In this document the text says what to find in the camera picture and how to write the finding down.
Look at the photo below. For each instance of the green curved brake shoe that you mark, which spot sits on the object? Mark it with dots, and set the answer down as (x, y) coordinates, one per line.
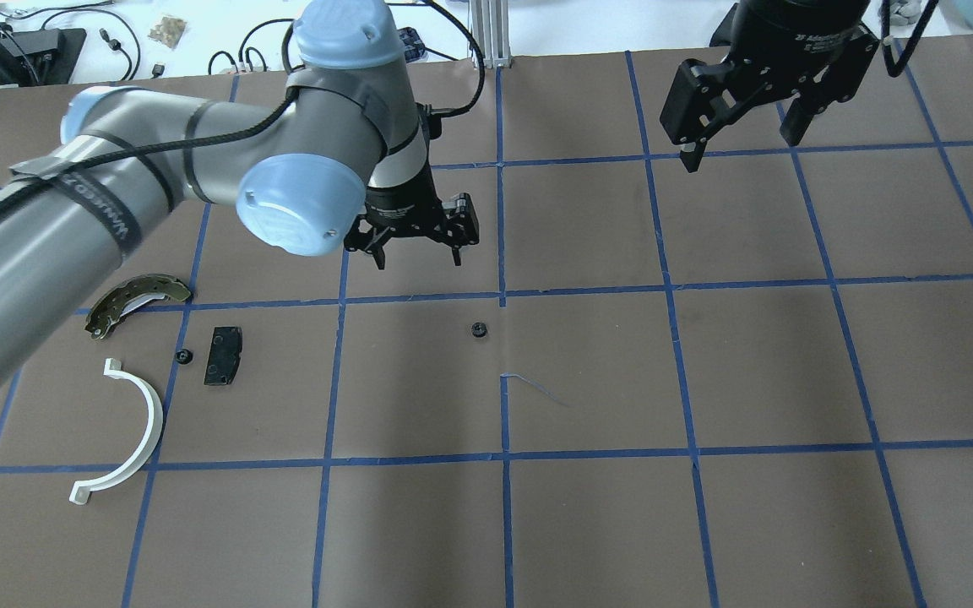
(129, 296)

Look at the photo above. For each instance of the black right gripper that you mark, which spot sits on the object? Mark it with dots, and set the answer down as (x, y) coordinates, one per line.
(799, 34)

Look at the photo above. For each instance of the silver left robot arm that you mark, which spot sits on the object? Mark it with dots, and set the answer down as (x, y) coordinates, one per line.
(341, 161)

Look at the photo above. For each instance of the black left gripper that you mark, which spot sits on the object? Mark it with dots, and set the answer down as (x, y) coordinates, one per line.
(400, 206)

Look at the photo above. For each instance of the aluminium frame post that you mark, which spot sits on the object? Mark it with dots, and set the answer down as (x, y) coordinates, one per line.
(489, 24)

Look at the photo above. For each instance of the black brake pad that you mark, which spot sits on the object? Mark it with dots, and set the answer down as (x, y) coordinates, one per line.
(224, 356)

